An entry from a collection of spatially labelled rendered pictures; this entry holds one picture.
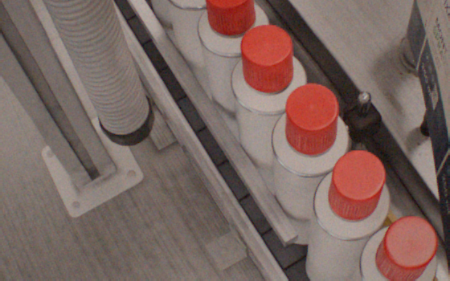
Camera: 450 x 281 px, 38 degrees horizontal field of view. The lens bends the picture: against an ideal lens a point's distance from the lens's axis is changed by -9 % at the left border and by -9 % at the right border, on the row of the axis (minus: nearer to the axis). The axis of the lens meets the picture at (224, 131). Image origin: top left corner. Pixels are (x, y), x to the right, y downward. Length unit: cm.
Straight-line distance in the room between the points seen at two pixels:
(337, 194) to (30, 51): 24
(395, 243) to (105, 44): 19
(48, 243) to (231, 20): 32
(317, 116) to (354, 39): 29
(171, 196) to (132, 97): 30
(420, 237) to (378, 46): 33
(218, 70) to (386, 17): 25
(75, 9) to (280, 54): 17
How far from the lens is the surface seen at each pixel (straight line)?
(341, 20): 70
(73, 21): 32
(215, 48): 49
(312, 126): 41
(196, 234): 66
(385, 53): 69
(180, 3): 52
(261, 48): 44
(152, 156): 70
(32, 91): 53
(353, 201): 40
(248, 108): 47
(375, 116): 60
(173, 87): 67
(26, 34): 48
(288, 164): 45
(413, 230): 39
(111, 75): 36
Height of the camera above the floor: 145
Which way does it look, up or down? 63 degrees down
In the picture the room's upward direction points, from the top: 11 degrees counter-clockwise
